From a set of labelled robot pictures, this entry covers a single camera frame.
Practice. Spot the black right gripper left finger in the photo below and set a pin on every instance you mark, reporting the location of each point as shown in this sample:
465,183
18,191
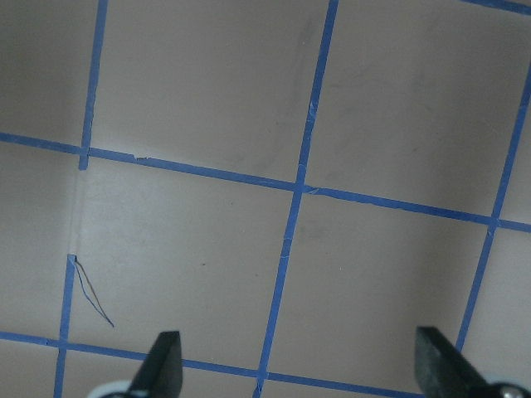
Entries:
161,373

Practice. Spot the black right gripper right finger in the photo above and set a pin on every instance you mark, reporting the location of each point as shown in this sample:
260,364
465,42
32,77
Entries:
441,370

